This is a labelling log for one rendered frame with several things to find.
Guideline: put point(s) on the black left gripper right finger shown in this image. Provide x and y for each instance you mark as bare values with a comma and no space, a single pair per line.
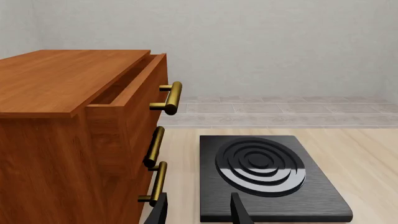
240,210

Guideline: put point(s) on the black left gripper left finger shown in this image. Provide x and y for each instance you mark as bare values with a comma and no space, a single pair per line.
158,210

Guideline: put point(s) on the flat black stove plate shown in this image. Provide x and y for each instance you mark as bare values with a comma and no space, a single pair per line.
264,168

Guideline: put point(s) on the open wooden drawer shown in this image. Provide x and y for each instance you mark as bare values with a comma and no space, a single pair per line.
133,98

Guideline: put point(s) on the wooden cabinet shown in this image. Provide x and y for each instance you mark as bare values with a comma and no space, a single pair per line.
46,116

